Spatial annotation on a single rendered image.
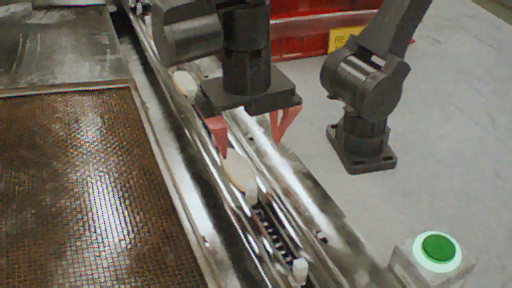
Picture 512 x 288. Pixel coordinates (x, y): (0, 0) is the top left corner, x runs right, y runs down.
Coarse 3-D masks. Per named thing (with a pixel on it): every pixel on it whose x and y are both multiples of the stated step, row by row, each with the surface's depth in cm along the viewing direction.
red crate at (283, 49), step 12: (276, 12) 121; (288, 12) 122; (300, 12) 122; (312, 12) 122; (324, 12) 122; (336, 12) 123; (324, 36) 96; (276, 48) 94; (288, 48) 95; (300, 48) 96; (312, 48) 97; (324, 48) 97; (276, 60) 95; (288, 60) 97
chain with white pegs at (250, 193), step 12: (144, 24) 111; (192, 96) 77; (216, 144) 67; (252, 192) 56; (252, 204) 58; (264, 216) 56; (264, 228) 54; (276, 240) 53; (288, 252) 51; (300, 264) 46; (300, 276) 47
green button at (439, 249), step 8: (424, 240) 44; (432, 240) 44; (440, 240) 43; (448, 240) 43; (424, 248) 43; (432, 248) 43; (440, 248) 43; (448, 248) 43; (424, 256) 43; (432, 256) 42; (440, 256) 42; (448, 256) 42; (440, 264) 42
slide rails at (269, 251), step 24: (168, 72) 86; (192, 72) 86; (192, 120) 72; (240, 144) 66; (216, 168) 62; (240, 192) 58; (264, 192) 58; (288, 216) 54; (264, 240) 51; (288, 240) 51; (312, 264) 48
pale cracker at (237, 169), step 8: (232, 152) 63; (224, 160) 62; (232, 160) 62; (240, 160) 62; (224, 168) 61; (232, 168) 60; (240, 168) 60; (248, 168) 61; (232, 176) 59; (240, 176) 59; (248, 176) 59; (256, 176) 60; (240, 184) 58; (256, 184) 59
